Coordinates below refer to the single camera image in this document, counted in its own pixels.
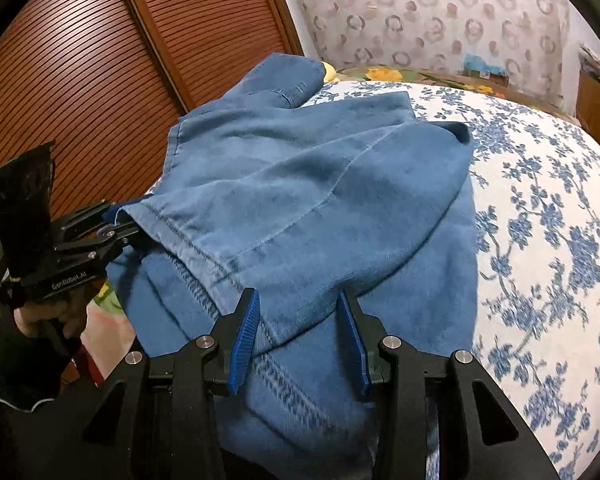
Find blue denim pants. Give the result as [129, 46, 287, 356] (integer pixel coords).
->
[105, 54, 479, 480]

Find person's left hand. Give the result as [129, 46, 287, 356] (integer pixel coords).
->
[0, 280, 109, 407]

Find circle print curtain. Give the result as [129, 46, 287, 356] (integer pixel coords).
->
[279, 0, 577, 112]

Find colourful floral blanket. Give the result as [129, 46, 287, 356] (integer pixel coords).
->
[330, 62, 512, 99]

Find white blue floral bed sheet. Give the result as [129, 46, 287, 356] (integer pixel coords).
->
[145, 79, 600, 480]

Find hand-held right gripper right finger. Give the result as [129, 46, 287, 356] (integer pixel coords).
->
[336, 289, 556, 480]

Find person's left forearm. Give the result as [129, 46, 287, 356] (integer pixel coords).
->
[0, 365, 112, 480]

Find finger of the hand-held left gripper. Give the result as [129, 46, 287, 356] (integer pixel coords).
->
[55, 225, 144, 267]
[50, 200, 125, 235]

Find wooden cabinet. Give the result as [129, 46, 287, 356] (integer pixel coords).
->
[575, 67, 600, 137]

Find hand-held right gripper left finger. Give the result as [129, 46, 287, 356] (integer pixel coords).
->
[55, 287, 261, 480]

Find clutter on cabinet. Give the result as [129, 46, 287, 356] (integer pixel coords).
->
[579, 41, 600, 75]

